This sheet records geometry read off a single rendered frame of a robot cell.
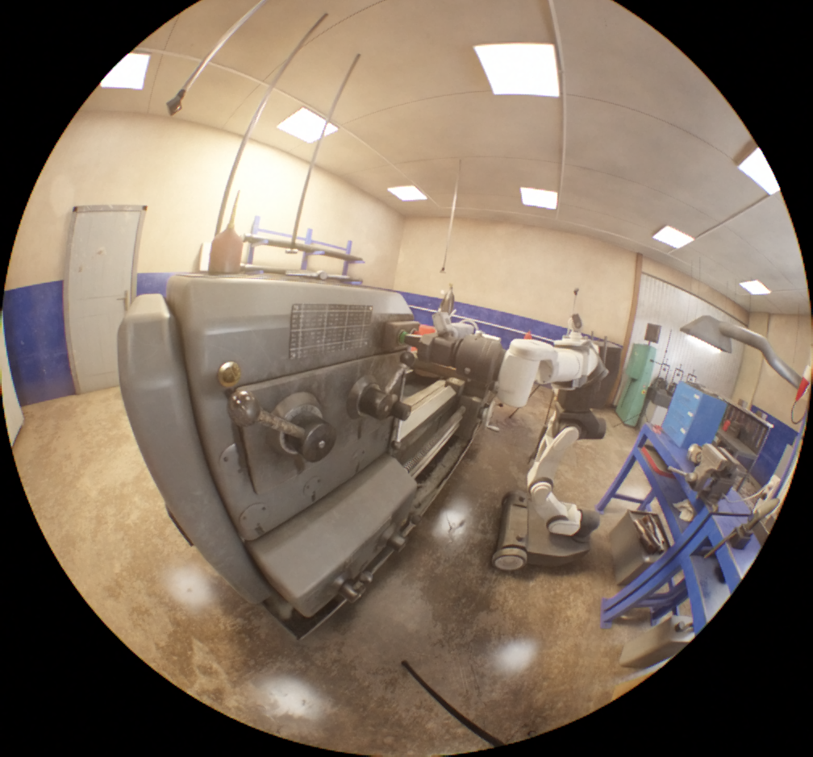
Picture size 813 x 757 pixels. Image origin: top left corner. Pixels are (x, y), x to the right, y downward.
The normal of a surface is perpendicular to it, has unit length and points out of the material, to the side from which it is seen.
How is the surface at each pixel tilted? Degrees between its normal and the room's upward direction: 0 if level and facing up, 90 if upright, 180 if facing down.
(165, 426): 90
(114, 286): 90
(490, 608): 0
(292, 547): 32
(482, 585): 0
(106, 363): 90
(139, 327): 46
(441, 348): 90
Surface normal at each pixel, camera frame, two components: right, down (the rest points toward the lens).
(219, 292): 0.72, -0.49
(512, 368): -0.51, 0.19
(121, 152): 0.85, 0.26
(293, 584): 0.59, -0.67
